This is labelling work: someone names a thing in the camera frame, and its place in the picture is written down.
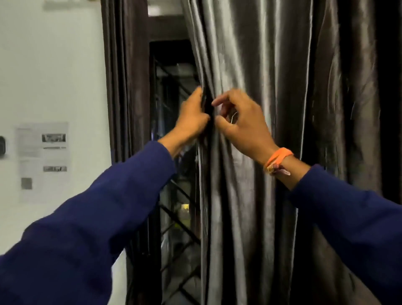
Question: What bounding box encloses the person's left hand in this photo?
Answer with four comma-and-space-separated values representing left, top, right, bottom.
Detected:
174, 86, 211, 141

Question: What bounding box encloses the grey satin curtain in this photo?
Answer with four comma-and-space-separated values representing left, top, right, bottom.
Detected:
180, 0, 402, 305

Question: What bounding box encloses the white paper notice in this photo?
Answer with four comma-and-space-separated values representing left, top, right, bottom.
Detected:
14, 122, 71, 203

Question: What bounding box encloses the dark brown curtain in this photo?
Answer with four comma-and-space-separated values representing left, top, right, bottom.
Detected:
100, 0, 162, 305

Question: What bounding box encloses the person's right forearm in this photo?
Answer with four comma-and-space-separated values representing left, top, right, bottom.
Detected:
273, 155, 402, 305

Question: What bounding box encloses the orange wristband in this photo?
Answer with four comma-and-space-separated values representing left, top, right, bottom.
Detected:
264, 147, 294, 176

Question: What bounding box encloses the person's left forearm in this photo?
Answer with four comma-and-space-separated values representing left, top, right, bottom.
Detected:
0, 129, 189, 305

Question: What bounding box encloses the black metal window grille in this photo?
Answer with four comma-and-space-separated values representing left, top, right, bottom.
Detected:
150, 57, 203, 305

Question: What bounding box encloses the person's right hand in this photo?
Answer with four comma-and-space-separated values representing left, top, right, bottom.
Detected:
211, 89, 280, 164

